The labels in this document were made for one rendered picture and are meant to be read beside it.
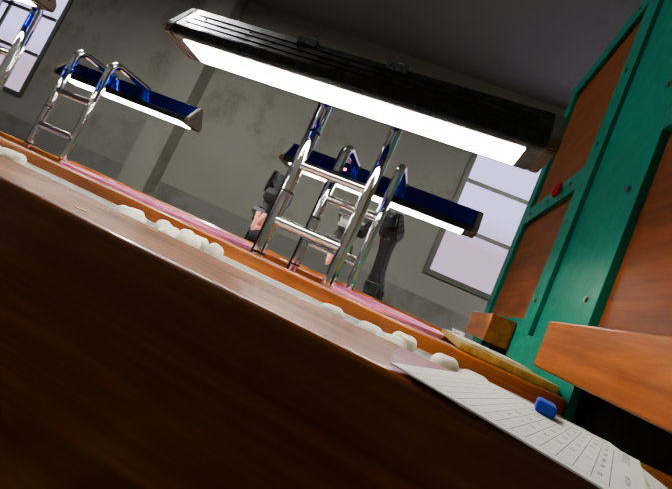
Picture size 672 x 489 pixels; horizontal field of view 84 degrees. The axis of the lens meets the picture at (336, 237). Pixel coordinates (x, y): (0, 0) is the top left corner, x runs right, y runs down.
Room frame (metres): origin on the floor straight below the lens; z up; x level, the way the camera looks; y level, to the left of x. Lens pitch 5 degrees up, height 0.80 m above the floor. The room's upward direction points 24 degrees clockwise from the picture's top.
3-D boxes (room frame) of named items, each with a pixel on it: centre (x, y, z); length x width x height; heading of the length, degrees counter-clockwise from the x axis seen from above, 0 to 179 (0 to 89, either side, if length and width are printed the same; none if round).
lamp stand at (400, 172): (1.02, -0.03, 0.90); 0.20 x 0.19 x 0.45; 76
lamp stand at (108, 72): (1.26, 0.92, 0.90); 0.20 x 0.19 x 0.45; 76
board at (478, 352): (0.74, -0.36, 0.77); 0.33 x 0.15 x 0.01; 166
